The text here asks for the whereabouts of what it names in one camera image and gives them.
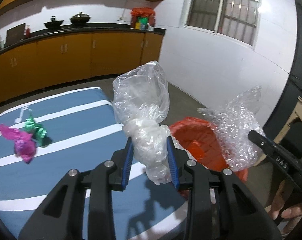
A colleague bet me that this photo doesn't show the red bag on counter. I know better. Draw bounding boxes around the red bag on counter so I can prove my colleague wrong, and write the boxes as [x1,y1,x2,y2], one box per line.
[130,7,156,31]

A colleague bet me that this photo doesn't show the lower wooden kitchen cabinets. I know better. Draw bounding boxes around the lower wooden kitchen cabinets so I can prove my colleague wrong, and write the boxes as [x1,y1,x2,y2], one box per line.
[0,23,166,103]

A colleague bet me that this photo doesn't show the clear white plastic bag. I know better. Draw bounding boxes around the clear white plastic bag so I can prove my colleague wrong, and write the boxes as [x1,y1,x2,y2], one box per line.
[112,61,171,185]

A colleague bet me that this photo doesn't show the person's right hand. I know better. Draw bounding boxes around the person's right hand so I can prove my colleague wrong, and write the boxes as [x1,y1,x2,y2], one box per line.
[268,179,302,227]

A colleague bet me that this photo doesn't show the green foil wrapper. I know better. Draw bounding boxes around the green foil wrapper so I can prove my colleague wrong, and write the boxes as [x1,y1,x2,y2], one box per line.
[24,114,47,146]

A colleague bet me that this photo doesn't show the black wok with ladle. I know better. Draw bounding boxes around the black wok with ladle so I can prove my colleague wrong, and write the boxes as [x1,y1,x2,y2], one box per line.
[44,16,64,30]

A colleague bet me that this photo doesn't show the black lidded wok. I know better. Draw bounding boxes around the black lidded wok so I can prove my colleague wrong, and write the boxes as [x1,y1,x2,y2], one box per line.
[70,12,91,26]

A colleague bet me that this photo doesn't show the red bottle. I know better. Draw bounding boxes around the red bottle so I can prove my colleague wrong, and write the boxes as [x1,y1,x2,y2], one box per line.
[24,25,31,38]

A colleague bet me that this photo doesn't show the blue white striped table mat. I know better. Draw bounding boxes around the blue white striped table mat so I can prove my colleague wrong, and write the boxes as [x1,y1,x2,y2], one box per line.
[0,87,187,239]

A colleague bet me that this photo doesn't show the barred window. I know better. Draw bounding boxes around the barred window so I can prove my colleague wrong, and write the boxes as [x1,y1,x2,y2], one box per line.
[186,0,260,46]

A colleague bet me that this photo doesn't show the dark cutting board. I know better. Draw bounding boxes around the dark cutting board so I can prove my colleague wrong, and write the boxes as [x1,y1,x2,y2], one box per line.
[5,23,26,46]

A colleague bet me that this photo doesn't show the magenta foil wrapper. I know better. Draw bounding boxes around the magenta foil wrapper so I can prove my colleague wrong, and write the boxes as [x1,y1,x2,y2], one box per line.
[0,124,36,164]

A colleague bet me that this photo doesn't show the large clear bubble wrap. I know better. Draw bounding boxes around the large clear bubble wrap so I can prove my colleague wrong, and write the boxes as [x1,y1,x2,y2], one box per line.
[197,86,265,172]

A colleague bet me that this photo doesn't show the green yellow containers on counter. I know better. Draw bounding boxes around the green yellow containers on counter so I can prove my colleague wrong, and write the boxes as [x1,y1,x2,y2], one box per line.
[135,17,148,30]

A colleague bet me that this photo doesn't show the red basket with bag liner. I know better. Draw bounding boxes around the red basket with bag liner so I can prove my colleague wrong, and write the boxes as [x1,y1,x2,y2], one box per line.
[168,116,249,198]

